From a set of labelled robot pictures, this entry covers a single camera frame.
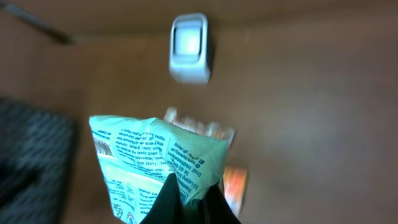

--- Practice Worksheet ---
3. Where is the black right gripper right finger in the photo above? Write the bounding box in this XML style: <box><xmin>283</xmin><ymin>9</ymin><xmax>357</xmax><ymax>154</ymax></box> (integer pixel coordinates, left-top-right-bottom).
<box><xmin>198</xmin><ymin>185</ymin><xmax>241</xmax><ymax>224</ymax></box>

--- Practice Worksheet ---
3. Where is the white barcode scanner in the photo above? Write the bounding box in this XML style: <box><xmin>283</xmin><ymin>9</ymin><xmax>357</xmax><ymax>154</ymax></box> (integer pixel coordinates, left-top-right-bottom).
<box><xmin>169</xmin><ymin>12</ymin><xmax>213</xmax><ymax>85</ymax></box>

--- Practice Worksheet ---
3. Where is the orange snack packet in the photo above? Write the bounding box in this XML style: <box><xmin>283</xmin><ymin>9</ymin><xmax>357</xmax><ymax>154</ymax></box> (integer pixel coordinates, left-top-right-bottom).
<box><xmin>223</xmin><ymin>166</ymin><xmax>248</xmax><ymax>217</ymax></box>

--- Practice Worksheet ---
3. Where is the grey plastic basket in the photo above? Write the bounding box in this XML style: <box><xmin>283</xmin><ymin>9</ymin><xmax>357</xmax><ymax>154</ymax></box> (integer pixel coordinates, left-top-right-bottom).
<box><xmin>1</xmin><ymin>98</ymin><xmax>78</xmax><ymax>223</ymax></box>

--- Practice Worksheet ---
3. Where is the clear brown bread bag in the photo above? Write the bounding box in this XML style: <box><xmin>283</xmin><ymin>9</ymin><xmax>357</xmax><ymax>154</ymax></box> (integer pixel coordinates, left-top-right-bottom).
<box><xmin>164</xmin><ymin>106</ymin><xmax>234</xmax><ymax>146</ymax></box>

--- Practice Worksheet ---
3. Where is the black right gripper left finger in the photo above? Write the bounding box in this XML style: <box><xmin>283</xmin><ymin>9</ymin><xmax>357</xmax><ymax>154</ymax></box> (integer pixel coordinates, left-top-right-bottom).
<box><xmin>141</xmin><ymin>173</ymin><xmax>183</xmax><ymax>224</ymax></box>

